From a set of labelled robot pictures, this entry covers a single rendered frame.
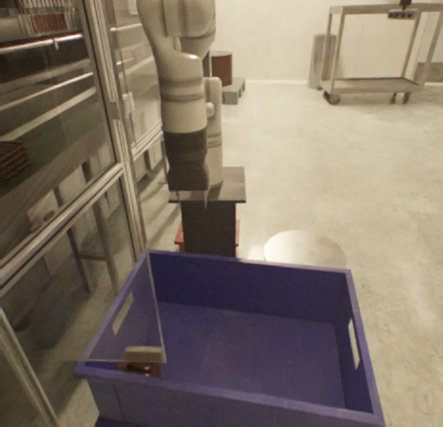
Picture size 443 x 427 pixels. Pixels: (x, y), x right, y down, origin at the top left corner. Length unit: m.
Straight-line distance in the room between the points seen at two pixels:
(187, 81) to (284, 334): 0.79
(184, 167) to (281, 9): 4.65
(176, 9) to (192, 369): 0.84
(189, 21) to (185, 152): 0.19
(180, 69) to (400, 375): 1.18
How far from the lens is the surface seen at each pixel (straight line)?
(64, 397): 1.34
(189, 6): 0.52
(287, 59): 5.22
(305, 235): 1.41
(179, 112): 0.54
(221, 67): 4.26
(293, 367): 1.03
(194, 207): 1.08
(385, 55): 5.36
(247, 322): 1.10
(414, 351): 1.47
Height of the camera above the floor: 1.08
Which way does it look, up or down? 32 degrees down
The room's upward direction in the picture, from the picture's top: 1 degrees counter-clockwise
